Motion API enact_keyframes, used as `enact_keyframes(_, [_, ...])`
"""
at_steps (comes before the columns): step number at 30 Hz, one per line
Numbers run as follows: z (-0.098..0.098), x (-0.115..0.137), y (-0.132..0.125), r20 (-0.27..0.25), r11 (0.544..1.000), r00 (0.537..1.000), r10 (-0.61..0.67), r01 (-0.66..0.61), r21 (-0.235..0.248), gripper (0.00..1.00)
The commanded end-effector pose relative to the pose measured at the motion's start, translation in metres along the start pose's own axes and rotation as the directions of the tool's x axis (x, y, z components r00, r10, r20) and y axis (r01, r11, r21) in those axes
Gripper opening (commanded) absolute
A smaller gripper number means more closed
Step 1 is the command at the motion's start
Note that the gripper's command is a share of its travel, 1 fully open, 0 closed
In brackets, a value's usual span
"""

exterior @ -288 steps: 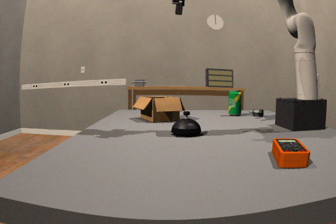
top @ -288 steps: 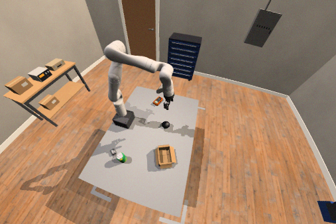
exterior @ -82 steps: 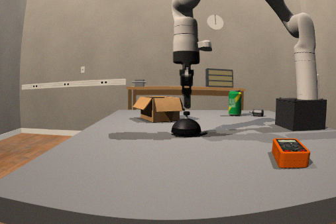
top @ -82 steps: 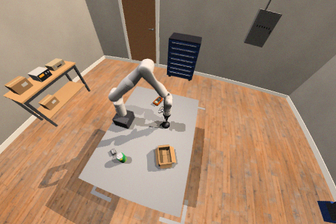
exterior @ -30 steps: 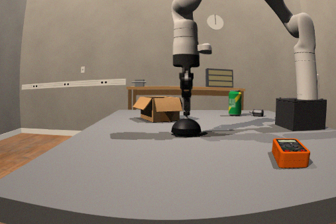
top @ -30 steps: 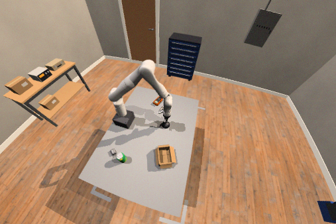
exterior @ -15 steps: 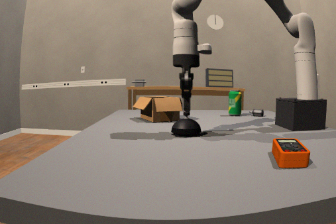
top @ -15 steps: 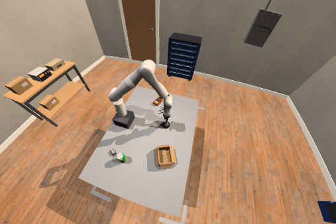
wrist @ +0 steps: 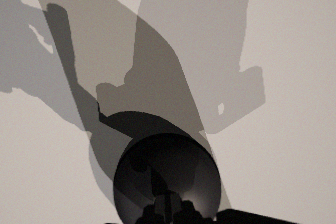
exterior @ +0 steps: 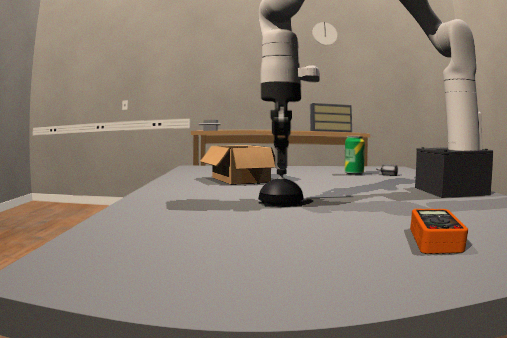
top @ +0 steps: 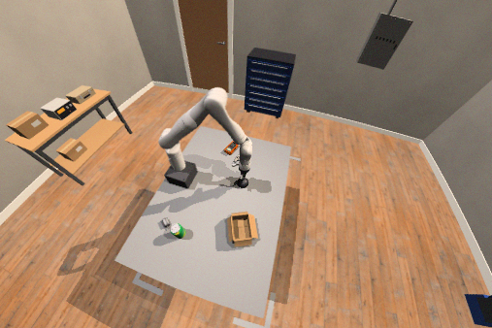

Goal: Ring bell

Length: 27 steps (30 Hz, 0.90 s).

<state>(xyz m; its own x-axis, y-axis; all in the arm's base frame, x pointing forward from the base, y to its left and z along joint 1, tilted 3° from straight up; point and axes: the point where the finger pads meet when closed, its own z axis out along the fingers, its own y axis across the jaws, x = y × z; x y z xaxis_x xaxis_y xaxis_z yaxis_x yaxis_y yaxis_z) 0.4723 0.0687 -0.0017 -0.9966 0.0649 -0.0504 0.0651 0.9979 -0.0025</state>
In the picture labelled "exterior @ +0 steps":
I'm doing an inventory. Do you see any green drink can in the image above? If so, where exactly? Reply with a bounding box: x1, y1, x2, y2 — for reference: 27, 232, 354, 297
345, 136, 365, 175

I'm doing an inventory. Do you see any orange multimeter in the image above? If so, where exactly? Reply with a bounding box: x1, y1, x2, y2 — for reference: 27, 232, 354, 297
410, 209, 468, 254

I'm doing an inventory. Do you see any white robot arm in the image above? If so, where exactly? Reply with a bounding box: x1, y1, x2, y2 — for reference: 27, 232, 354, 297
259, 0, 482, 151

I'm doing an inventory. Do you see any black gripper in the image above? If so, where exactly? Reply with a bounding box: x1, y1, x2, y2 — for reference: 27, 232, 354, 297
261, 81, 301, 169

